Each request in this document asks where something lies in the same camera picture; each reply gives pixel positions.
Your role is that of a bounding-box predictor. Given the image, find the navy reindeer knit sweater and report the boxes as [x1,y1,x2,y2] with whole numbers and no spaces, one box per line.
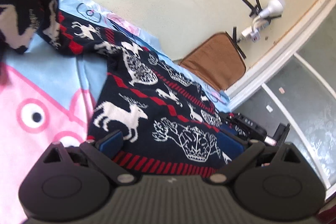
[0,0,237,179]

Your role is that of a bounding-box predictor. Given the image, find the brown seat cushion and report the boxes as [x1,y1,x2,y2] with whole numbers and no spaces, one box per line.
[179,32,246,91]

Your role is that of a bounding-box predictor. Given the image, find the blue Peppa Pig bedsheet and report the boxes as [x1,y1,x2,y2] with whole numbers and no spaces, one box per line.
[0,0,232,224]

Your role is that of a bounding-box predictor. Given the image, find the white plug adapter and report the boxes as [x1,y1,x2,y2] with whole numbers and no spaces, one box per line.
[250,30,261,43]

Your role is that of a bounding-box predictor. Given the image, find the white power strip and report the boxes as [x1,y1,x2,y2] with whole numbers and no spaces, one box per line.
[240,19,269,39]

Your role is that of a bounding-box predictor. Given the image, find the white LED bulb lamp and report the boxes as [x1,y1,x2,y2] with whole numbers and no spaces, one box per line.
[251,0,285,30]

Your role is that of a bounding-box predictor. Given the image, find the white door frame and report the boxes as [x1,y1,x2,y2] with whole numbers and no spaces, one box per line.
[227,0,335,200]

